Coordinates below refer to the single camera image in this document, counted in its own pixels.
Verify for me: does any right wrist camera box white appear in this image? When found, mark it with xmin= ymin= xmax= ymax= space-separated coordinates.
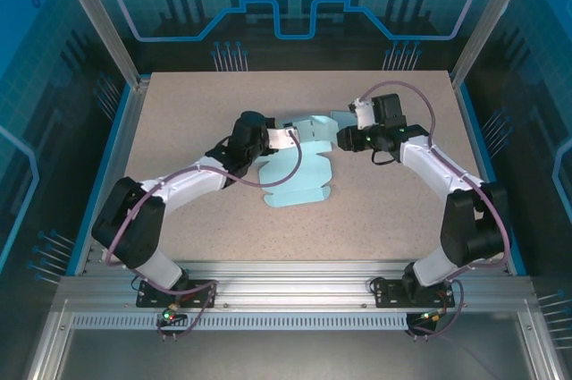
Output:
xmin=348 ymin=97 xmax=375 ymax=129

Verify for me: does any aluminium frame post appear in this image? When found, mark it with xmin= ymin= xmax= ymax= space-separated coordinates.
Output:
xmin=48 ymin=0 xmax=151 ymax=89
xmin=449 ymin=0 xmax=537 ymax=89

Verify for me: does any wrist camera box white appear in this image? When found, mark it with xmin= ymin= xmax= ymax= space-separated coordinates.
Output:
xmin=348 ymin=97 xmax=375 ymax=129
xmin=266 ymin=126 xmax=299 ymax=152

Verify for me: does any blue table edge strip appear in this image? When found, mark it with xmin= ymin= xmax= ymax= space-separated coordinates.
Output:
xmin=455 ymin=84 xmax=527 ymax=276

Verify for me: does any slotted metal cable duct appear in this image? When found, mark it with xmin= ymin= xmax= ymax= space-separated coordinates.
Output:
xmin=69 ymin=313 xmax=415 ymax=332

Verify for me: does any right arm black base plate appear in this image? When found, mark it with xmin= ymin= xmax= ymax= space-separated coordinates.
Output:
xmin=373 ymin=278 xmax=456 ymax=308

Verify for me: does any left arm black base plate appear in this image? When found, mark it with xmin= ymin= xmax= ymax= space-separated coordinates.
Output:
xmin=136 ymin=278 xmax=219 ymax=308

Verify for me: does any aluminium side rail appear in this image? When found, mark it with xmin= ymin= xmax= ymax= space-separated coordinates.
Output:
xmin=82 ymin=78 xmax=151 ymax=276

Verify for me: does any metal bottom frame tray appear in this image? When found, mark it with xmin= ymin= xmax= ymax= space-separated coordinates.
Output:
xmin=26 ymin=299 xmax=553 ymax=380

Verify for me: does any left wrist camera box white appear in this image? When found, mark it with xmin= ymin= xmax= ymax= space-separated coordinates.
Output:
xmin=266 ymin=126 xmax=299 ymax=152

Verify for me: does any aluminium mounting beam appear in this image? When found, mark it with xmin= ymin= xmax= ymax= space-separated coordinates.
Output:
xmin=53 ymin=260 xmax=537 ymax=315

